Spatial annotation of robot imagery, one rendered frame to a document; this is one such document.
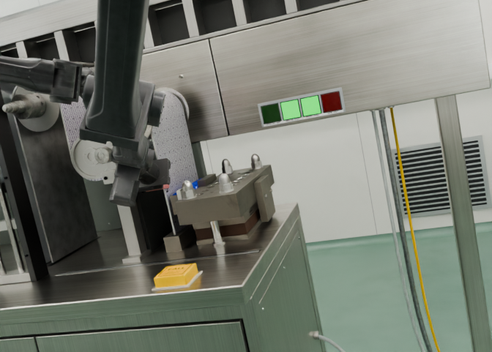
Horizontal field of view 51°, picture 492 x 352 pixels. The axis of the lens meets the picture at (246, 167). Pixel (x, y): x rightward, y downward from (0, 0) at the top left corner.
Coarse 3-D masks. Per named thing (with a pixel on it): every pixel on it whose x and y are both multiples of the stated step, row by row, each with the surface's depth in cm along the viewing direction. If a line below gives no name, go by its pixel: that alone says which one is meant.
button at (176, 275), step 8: (184, 264) 110; (192, 264) 108; (160, 272) 107; (168, 272) 106; (176, 272) 105; (184, 272) 104; (192, 272) 106; (160, 280) 104; (168, 280) 104; (176, 280) 103; (184, 280) 103
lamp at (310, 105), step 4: (316, 96) 148; (304, 100) 149; (308, 100) 149; (312, 100) 149; (316, 100) 148; (304, 104) 149; (308, 104) 149; (312, 104) 149; (316, 104) 148; (304, 108) 150; (308, 108) 149; (312, 108) 149; (316, 108) 149; (304, 112) 150; (308, 112) 149; (312, 112) 149; (316, 112) 149; (320, 112) 149
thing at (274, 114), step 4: (276, 104) 151; (264, 108) 153; (268, 108) 152; (272, 108) 152; (276, 108) 152; (264, 112) 153; (268, 112) 152; (272, 112) 152; (276, 112) 152; (264, 116) 153; (268, 116) 153; (272, 116) 152; (276, 116) 152; (264, 120) 153; (268, 120) 153; (272, 120) 153; (276, 120) 152
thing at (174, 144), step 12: (168, 132) 138; (180, 132) 146; (156, 144) 130; (168, 144) 137; (180, 144) 144; (156, 156) 130; (168, 156) 136; (180, 156) 143; (192, 156) 151; (180, 168) 142; (192, 168) 150; (180, 180) 141; (192, 180) 148; (168, 192) 132; (168, 204) 131
